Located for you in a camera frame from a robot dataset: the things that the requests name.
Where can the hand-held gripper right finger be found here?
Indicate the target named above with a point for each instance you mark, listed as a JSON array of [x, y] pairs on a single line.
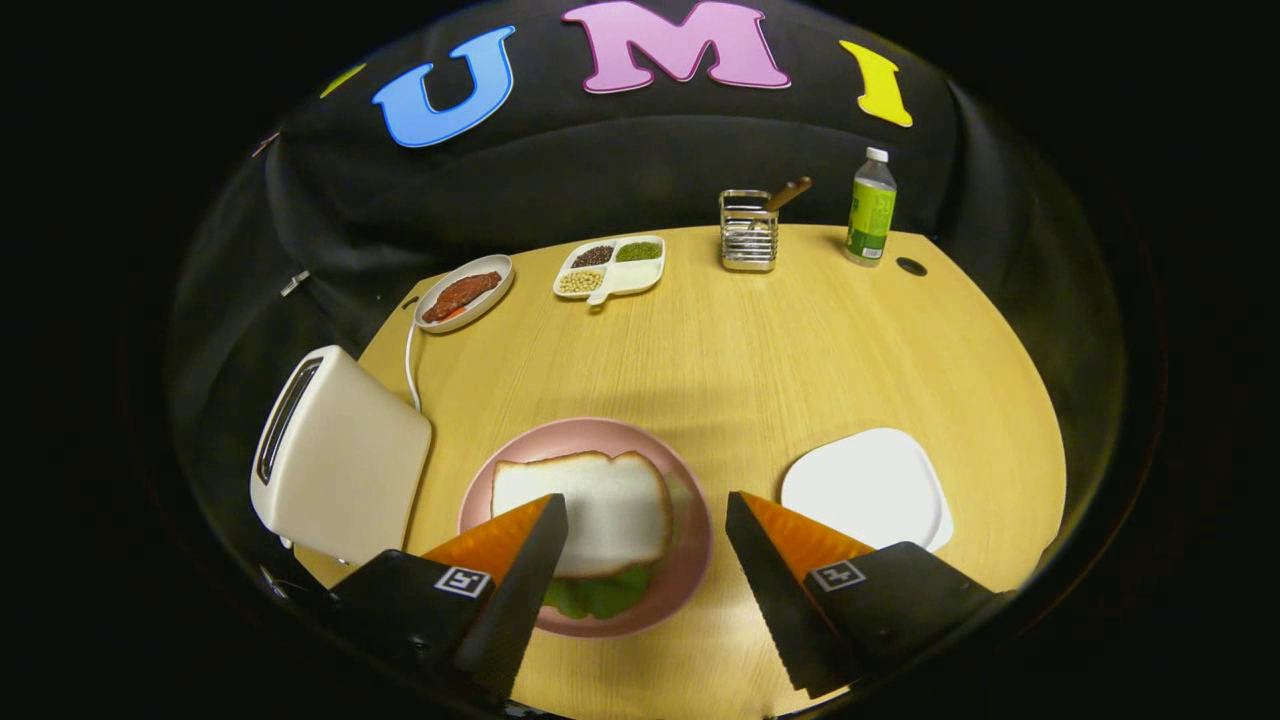
[[780, 610]]

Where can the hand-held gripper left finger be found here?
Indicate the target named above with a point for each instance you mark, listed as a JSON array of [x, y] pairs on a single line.
[[515, 610]]

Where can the green lettuce leaf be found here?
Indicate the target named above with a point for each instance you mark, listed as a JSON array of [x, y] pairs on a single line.
[[600, 597]]

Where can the plain white bread slice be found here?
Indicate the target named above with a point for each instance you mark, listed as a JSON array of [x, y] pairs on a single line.
[[610, 510]]

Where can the white square plate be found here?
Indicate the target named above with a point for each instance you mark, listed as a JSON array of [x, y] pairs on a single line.
[[865, 485]]

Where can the pink round plate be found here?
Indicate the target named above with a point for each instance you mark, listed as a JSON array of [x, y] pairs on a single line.
[[590, 435]]

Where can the white toaster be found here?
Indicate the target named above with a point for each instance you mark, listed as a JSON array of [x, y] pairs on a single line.
[[350, 460]]

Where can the orange food slice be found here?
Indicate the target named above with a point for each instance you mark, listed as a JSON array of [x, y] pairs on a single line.
[[455, 314]]

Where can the brown meat piece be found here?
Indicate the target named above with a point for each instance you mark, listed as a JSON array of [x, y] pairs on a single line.
[[465, 293]]

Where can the pile of yellow soybeans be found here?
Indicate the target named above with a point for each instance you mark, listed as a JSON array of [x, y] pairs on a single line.
[[581, 282]]

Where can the beige oval plate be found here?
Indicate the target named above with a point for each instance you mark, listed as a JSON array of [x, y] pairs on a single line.
[[452, 275]]

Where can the white divided dish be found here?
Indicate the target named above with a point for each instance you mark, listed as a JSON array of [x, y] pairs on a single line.
[[640, 275]]

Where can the pile of dark red beans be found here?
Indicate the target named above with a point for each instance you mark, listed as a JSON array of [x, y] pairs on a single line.
[[592, 257]]

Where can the pile of green beans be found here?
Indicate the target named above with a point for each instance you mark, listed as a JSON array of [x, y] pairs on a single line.
[[638, 252]]

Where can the silver clip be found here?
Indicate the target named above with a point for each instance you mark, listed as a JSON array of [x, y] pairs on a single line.
[[294, 283]]

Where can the green label plastic bottle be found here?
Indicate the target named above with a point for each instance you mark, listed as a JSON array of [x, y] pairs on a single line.
[[870, 215]]

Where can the black backdrop cloth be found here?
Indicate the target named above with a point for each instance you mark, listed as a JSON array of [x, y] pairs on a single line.
[[650, 170]]

